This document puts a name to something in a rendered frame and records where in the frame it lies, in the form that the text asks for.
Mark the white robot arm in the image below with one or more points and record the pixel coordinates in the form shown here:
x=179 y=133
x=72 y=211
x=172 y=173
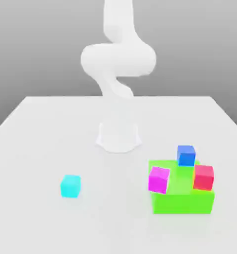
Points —
x=118 y=59

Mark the small magenta cube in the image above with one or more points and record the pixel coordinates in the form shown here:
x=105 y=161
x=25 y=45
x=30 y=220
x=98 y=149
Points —
x=158 y=179

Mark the small blue cube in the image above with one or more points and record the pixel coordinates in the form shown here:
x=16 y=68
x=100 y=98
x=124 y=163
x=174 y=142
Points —
x=186 y=156

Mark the small cyan cube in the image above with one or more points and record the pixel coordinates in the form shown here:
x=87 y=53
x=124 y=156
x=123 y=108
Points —
x=70 y=186

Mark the small red cube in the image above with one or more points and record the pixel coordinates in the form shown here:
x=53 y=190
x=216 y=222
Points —
x=203 y=177

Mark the large green box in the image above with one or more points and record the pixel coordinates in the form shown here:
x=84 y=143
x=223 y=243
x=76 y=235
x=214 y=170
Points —
x=183 y=201

